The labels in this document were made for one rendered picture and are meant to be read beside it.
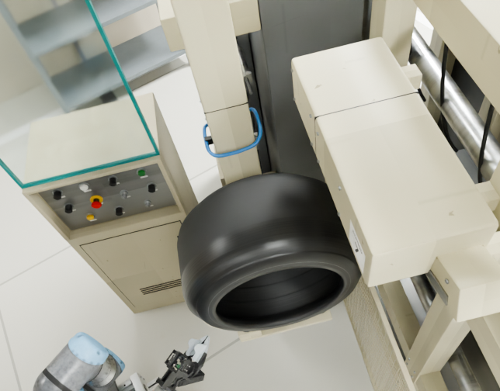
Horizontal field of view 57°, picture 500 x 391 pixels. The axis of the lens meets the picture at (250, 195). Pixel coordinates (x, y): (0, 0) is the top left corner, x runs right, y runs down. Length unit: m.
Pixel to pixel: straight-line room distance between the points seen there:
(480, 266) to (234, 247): 0.62
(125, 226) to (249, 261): 0.99
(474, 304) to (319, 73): 0.64
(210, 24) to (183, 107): 2.75
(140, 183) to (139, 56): 2.40
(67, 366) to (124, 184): 0.82
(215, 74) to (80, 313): 2.16
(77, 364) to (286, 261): 0.65
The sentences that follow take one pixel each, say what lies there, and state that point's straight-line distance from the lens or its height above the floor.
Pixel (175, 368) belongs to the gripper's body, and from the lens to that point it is 1.61.
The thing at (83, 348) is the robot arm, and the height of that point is 1.34.
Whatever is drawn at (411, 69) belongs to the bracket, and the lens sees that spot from 1.31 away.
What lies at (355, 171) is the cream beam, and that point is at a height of 1.78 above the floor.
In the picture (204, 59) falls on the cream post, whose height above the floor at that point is 1.84.
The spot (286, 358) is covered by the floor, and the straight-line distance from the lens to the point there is 2.67.
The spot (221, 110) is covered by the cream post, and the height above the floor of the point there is 1.65.
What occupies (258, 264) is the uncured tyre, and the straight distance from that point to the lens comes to 1.27.
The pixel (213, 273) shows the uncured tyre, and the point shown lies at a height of 1.41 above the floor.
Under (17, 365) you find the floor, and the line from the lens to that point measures 3.19.
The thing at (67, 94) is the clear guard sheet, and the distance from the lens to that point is 1.63.
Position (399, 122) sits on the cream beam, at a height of 1.78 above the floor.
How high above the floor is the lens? 2.57
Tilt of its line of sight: 54 degrees down
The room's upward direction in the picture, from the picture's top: 14 degrees counter-clockwise
